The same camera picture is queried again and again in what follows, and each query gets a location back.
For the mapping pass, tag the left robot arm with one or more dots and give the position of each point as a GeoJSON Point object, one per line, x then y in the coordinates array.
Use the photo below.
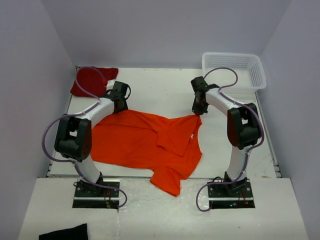
{"type": "Point", "coordinates": [74, 138]}

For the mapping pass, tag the black cloth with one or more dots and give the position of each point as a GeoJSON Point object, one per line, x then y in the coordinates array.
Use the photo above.
{"type": "Point", "coordinates": [79, 232]}

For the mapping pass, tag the orange t shirt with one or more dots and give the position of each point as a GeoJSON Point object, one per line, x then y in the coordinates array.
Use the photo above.
{"type": "Point", "coordinates": [169, 147]}

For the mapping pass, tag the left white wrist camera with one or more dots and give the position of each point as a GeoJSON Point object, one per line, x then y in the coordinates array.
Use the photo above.
{"type": "Point", "coordinates": [110, 84]}

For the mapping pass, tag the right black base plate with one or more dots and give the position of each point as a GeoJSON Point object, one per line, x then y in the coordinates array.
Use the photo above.
{"type": "Point", "coordinates": [240, 189]}

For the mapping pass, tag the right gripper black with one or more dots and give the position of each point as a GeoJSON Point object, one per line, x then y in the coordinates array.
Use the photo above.
{"type": "Point", "coordinates": [198, 111]}

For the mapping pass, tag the folded dark red shirt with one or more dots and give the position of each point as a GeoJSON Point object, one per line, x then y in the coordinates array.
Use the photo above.
{"type": "Point", "coordinates": [94, 79]}

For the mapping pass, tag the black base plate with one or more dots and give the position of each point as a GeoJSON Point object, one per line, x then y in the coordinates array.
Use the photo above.
{"type": "Point", "coordinates": [240, 189]}
{"type": "Point", "coordinates": [86, 190]}

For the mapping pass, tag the white plastic basket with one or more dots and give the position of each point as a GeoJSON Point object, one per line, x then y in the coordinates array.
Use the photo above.
{"type": "Point", "coordinates": [245, 71]}

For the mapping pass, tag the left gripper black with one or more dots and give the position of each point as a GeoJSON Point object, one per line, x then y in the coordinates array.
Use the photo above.
{"type": "Point", "coordinates": [124, 107]}

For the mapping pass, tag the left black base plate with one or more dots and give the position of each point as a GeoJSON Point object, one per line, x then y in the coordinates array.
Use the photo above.
{"type": "Point", "coordinates": [86, 190]}

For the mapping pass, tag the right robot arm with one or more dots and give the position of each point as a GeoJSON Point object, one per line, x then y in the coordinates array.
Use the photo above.
{"type": "Point", "coordinates": [243, 128]}

